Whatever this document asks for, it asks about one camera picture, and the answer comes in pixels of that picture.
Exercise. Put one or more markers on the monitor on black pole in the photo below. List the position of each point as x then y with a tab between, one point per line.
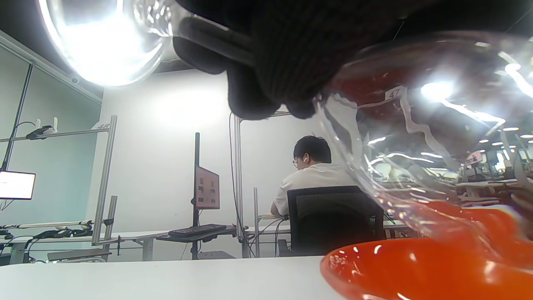
207	187

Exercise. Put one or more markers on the black keyboard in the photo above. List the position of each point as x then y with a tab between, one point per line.
195	230

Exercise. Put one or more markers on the aluminium frame post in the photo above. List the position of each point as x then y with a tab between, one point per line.
238	175

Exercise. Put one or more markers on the person's left hand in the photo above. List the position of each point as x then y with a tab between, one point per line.
300	41

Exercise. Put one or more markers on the clear wine glass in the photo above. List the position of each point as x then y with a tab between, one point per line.
108	50

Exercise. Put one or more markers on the aluminium rail frame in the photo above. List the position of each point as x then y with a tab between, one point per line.
105	175

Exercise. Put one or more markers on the black mesh office chair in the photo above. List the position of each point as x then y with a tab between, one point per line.
333	221

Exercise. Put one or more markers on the black keyboard stand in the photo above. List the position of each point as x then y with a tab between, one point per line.
195	146

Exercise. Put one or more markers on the bright white monitor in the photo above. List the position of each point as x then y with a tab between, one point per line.
16	185

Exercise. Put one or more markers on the orange bowl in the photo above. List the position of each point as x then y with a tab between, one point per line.
416	271

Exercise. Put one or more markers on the white device with antennas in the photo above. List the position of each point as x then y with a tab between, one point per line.
41	131

